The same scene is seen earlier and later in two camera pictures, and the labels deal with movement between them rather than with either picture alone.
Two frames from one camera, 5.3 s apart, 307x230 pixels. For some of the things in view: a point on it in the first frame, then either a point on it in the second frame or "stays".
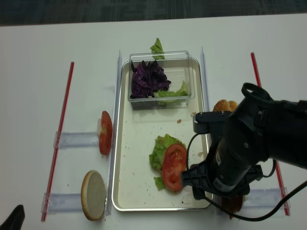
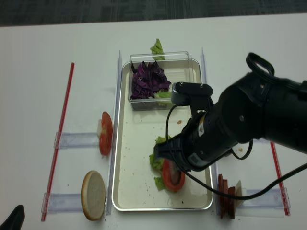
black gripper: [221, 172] → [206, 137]
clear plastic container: [160, 80] stays
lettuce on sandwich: [161, 142] stays
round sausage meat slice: [231, 203] → [174, 173]
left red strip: [56, 143] stays
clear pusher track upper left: [73, 140] stays
